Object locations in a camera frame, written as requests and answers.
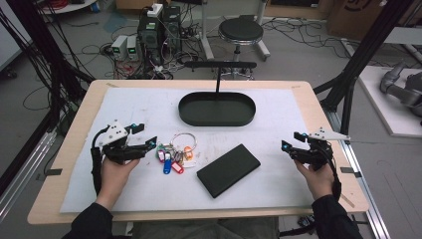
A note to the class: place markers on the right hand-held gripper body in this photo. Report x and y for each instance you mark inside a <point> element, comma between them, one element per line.
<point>318,154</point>

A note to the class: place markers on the white table legs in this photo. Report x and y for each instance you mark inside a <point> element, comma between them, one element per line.
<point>207,36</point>

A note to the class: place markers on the cardboard box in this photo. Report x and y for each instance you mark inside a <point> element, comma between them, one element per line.
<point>361,16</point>

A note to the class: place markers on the black oval tray with hanger bar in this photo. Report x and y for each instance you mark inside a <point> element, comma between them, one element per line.
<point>217,109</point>

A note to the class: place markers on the person's left hand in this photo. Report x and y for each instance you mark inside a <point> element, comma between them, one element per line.
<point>114,177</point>

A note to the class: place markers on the grey power supply unit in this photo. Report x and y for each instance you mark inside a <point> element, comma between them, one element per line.
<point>132,48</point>
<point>119,46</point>

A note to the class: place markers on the white floor board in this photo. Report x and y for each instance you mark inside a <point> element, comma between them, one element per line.
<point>378,109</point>

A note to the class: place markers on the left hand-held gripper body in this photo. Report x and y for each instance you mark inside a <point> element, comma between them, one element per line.
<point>114,132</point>

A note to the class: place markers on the black rectangular wallet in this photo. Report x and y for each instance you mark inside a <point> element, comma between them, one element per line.
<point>229,171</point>

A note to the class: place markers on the black computer tower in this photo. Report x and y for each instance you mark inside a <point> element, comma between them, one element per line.
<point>150,38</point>
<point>172,28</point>

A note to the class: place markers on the white table mat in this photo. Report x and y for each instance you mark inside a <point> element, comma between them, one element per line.
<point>149,192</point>

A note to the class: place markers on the black round stool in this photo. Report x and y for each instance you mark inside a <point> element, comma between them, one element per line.
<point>241,30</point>

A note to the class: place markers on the black tape strip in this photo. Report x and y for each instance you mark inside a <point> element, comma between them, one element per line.
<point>53,172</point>
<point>350,171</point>

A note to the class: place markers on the person's right hand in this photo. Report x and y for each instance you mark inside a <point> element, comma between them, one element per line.
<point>320,182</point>

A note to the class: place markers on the white power strip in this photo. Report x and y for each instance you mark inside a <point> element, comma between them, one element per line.
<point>155,10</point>

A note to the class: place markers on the person's lap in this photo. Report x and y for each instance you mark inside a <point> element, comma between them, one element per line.
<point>205,229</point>

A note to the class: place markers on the aluminium rail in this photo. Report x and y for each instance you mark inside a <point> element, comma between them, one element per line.
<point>365,186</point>
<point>23,172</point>

